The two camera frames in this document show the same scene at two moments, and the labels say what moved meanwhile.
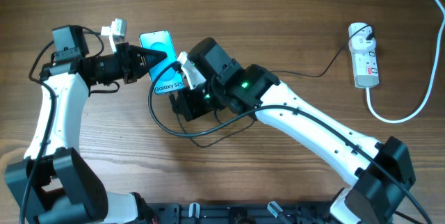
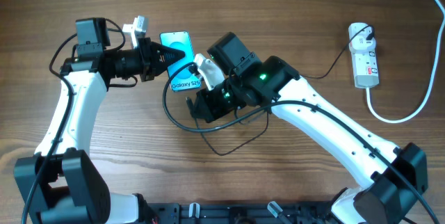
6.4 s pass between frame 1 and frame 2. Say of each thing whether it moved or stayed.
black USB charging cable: moved
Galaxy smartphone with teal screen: moved
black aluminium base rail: stayed
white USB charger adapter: stayed
